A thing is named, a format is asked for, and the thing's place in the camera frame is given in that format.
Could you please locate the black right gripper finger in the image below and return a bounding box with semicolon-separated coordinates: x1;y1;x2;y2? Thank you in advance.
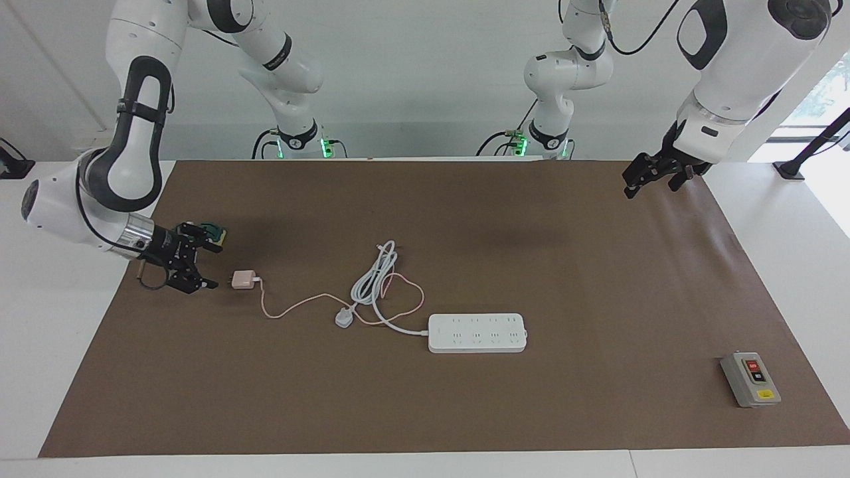
169;264;219;295
179;222;224;254

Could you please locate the white power strip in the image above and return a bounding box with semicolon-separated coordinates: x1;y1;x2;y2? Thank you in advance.
428;313;529;354

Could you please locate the white power cord with plug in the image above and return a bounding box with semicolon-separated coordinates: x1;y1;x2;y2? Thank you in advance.
335;240;431;336

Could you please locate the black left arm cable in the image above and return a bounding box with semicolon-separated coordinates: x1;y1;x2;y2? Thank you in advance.
598;0;683;56

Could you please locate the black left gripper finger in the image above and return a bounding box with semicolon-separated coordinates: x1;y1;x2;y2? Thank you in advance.
622;153;669;200
667;164;696;194

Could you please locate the black clamp stand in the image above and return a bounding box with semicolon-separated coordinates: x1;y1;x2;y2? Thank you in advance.
0;137;35;180

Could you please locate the grey push button box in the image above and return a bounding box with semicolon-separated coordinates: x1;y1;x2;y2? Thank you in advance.
721;352;782;408

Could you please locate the pink charger cable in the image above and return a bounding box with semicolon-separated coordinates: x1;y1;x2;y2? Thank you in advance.
256;272;426;327

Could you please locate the brown table mat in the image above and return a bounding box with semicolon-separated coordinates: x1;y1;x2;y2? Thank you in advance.
39;159;850;459

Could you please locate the black tripod stand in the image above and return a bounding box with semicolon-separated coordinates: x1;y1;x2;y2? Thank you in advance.
774;106;850;181

